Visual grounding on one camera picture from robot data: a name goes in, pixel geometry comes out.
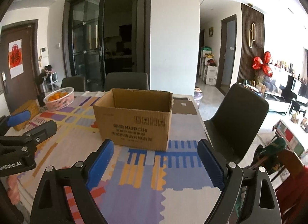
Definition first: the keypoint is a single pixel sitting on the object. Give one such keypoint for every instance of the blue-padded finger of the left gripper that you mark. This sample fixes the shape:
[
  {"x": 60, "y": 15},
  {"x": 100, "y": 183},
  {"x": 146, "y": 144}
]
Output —
[{"x": 8, "y": 122}]

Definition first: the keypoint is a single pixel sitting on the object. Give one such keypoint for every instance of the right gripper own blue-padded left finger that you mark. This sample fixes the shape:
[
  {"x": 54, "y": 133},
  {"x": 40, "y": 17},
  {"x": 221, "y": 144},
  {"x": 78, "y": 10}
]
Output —
[{"x": 50, "y": 203}]

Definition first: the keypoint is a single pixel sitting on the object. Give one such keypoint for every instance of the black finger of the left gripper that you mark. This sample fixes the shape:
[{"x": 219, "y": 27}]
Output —
[{"x": 41, "y": 131}]

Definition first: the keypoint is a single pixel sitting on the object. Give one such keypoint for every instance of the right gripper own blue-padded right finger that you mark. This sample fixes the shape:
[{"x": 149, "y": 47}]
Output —
[{"x": 246, "y": 194}]

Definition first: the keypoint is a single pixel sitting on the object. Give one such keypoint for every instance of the woven yellow tissue box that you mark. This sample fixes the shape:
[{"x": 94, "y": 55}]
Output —
[{"x": 31, "y": 106}]

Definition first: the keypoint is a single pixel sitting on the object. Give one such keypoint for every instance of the brown wooden entrance door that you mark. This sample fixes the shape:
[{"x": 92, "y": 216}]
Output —
[{"x": 22, "y": 88}]

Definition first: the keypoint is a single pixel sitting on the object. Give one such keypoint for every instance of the colourful patterned tablecloth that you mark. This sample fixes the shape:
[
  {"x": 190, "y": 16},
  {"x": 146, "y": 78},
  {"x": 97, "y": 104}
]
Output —
[{"x": 138, "y": 186}]

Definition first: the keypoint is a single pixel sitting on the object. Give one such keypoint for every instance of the oranges in basket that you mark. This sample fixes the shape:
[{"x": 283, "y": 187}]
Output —
[{"x": 57, "y": 96}]

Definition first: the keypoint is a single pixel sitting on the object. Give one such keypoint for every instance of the red fu door poster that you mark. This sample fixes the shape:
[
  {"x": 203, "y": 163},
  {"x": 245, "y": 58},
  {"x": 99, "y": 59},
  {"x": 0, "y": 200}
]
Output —
[{"x": 15, "y": 58}]

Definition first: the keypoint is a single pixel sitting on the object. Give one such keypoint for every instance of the black chair right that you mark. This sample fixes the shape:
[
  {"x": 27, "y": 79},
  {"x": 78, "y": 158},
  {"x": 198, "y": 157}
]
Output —
[{"x": 236, "y": 122}]

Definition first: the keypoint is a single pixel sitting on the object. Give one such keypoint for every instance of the brown cardboard box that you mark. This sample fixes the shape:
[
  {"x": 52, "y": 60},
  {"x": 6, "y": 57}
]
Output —
[{"x": 135, "y": 118}]

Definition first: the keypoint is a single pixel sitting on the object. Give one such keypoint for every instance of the dark chair behind table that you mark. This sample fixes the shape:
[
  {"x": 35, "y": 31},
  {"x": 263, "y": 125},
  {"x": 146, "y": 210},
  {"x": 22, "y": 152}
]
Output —
[{"x": 126, "y": 80}]

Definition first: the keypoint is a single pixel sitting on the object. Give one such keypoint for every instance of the red balloon bow decoration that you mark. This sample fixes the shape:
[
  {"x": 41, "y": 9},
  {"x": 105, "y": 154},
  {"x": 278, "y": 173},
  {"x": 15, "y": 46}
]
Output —
[{"x": 262, "y": 64}]

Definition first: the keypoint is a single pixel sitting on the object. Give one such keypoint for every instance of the white storage shelf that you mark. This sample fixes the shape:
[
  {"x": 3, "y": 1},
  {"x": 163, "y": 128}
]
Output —
[{"x": 207, "y": 66}]

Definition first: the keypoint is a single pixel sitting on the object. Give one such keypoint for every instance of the pink wire fruit basket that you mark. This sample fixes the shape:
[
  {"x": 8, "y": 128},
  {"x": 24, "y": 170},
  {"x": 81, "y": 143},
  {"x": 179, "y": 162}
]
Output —
[{"x": 62, "y": 102}]

